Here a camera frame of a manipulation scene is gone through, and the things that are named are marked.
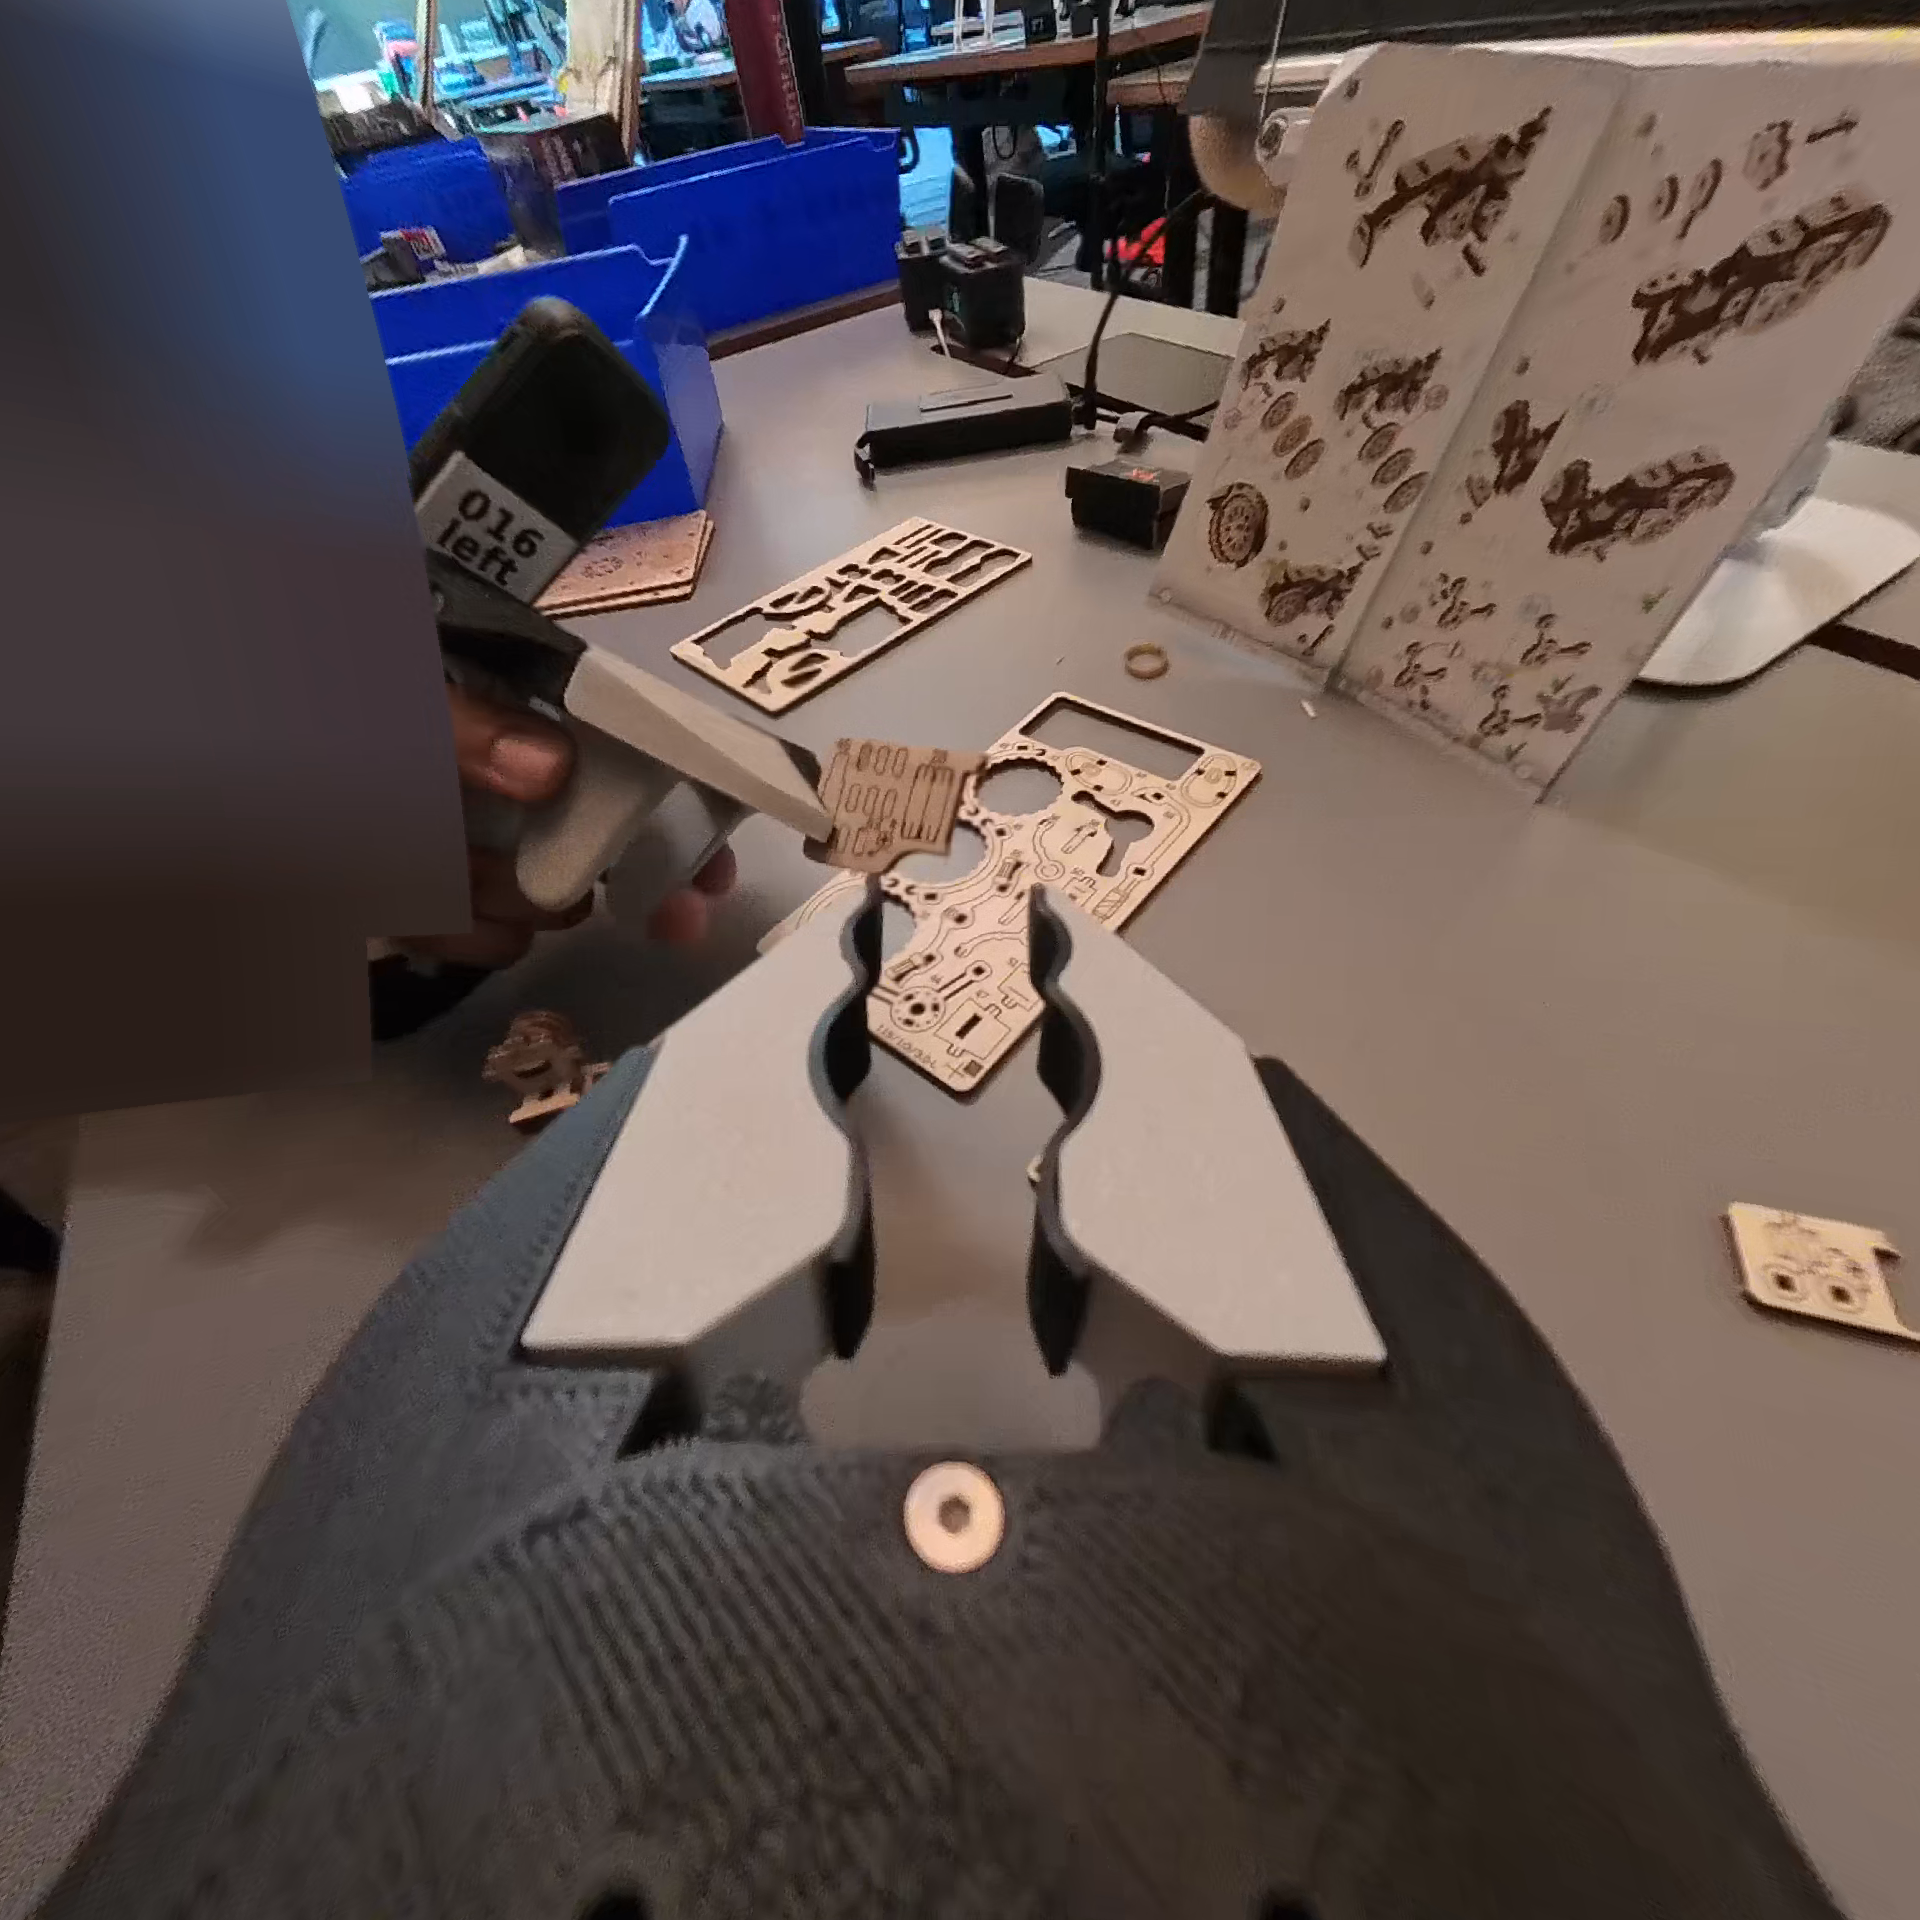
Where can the long blue plastic bin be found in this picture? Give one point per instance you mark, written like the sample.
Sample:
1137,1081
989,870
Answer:
751,224

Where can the small rectangular wooden piece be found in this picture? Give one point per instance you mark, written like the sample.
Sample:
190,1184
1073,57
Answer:
1816,1274

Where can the dark red box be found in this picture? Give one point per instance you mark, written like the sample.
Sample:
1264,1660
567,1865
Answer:
758,67

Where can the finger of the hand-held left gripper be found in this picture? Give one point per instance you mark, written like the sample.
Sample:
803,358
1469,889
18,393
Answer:
674,721

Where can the person's left hand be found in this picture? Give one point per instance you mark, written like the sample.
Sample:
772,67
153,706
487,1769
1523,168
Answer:
509,759

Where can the white monitor stand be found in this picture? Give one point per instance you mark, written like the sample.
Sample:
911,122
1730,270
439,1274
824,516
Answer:
1786,587

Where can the small slotted wooden puzzle panel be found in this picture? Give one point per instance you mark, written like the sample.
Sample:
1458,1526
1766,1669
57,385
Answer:
900,803

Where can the printed instruction booklet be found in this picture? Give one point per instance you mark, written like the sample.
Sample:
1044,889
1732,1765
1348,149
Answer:
1501,376

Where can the blue plastic bin notched wall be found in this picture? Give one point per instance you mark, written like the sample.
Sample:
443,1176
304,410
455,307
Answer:
450,323

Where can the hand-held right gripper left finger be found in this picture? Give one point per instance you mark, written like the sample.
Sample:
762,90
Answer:
706,1187

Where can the black stand with flat base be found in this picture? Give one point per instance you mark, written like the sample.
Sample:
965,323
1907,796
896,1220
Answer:
1156,376

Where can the dark engraved wooden sheet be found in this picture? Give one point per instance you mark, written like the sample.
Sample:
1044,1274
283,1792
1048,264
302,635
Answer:
630,565

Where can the grey desk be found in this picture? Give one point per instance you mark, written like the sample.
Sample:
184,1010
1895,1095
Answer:
1501,974

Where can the brown roll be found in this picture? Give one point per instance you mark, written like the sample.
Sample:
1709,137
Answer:
1231,158

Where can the black battery charger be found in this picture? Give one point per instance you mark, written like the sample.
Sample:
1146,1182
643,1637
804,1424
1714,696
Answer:
974,293

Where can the partly built wooden model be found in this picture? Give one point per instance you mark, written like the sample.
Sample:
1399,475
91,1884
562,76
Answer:
550,1066

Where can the small black box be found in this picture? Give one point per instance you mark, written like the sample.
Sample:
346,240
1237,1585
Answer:
1125,503

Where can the emptied wooden puzzle sheet frame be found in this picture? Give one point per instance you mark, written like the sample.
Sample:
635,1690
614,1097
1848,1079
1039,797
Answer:
706,653

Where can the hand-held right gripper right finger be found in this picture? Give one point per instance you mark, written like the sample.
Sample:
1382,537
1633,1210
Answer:
1201,1200

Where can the small blue plastic bin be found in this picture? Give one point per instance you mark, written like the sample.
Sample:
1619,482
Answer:
436,195

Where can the wooden puzzle sheet round holes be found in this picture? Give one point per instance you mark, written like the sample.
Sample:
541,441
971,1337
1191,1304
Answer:
1156,809

